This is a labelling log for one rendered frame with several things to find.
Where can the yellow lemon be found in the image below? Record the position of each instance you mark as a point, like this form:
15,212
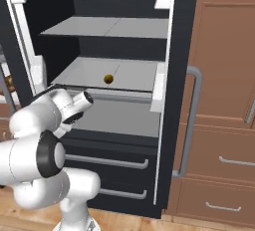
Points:
108,79

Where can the black freezer drawer front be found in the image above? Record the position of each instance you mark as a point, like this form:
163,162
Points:
126,205
109,150

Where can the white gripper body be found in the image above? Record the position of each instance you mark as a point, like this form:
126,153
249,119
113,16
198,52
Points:
64,129

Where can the brown cupboard door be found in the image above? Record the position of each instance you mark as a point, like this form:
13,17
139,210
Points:
225,59

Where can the grey fridge crisper drawer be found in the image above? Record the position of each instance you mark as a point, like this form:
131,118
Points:
123,117

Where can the brown food item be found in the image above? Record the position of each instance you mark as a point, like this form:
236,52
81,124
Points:
10,84

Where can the brown drawer front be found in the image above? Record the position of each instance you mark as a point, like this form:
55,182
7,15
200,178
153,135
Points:
215,148
212,195

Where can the black fridge door, white lining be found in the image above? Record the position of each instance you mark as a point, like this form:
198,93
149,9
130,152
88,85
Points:
15,59

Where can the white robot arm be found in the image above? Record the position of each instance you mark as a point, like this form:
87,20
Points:
30,162

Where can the grey fridge shelf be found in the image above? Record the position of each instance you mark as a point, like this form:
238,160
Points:
109,27
132,74

